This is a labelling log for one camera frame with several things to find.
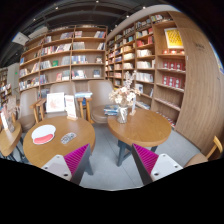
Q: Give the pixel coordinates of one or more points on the white picture display board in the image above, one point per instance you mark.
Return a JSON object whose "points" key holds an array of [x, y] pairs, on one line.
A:
{"points": [[55, 102]]}

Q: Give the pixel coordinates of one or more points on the stack of books on chair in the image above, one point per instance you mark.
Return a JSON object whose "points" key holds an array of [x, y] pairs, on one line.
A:
{"points": [[111, 110]]}

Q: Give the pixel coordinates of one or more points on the beige armchair far left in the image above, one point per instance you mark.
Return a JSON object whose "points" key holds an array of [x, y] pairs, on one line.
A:
{"points": [[28, 100]]}

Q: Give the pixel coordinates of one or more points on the yellow framed picture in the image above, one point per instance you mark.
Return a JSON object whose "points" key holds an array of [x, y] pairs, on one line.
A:
{"points": [[173, 38]]}

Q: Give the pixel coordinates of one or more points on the wooden bookshelf back wall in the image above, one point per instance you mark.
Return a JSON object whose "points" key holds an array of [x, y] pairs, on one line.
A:
{"points": [[75, 53]]}

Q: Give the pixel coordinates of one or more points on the glass vase with dried flowers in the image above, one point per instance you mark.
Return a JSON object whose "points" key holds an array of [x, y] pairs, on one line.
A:
{"points": [[124, 97]]}

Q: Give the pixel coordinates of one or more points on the wooden bookshelf right wall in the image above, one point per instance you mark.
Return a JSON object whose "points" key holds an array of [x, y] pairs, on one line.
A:
{"points": [[140, 46]]}

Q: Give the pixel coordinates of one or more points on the round wooden table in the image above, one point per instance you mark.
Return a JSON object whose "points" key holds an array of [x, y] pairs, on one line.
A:
{"points": [[145, 128], [39, 155]]}

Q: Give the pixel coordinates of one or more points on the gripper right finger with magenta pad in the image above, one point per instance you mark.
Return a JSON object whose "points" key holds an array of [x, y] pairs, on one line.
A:
{"points": [[152, 166]]}

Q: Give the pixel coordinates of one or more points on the beige armchair middle right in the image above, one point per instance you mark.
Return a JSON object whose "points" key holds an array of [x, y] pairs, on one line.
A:
{"points": [[100, 90]]}

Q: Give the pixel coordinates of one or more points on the white standing sign card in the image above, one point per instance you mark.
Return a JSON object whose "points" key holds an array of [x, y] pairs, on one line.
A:
{"points": [[70, 107]]}

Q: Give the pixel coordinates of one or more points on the white and red mouse pad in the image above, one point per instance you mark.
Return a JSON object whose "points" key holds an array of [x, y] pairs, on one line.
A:
{"points": [[43, 134]]}

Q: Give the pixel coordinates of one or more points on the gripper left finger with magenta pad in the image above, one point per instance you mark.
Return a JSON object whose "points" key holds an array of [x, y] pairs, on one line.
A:
{"points": [[70, 167]]}

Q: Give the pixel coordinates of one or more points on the wooden bookshelf wall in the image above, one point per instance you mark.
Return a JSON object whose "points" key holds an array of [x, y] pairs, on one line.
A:
{"points": [[140, 46], [75, 53]]}

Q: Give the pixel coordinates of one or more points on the small wooden table far left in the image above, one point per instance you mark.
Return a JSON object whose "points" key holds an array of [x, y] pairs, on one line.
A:
{"points": [[9, 140]]}

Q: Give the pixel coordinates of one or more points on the round wooden table right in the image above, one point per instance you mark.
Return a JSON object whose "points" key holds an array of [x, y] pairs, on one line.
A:
{"points": [[145, 128]]}

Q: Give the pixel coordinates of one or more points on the white air conditioner unit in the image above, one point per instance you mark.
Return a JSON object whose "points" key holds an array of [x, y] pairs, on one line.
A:
{"points": [[20, 38]]}

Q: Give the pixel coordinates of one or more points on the small card on right table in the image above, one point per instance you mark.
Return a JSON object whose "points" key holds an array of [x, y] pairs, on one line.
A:
{"points": [[133, 111]]}

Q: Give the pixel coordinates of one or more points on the round wooden table left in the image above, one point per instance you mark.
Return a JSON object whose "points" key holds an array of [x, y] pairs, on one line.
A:
{"points": [[39, 155]]}

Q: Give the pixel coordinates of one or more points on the wooden chair right edge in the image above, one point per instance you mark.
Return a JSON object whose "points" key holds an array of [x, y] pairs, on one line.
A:
{"points": [[216, 152]]}

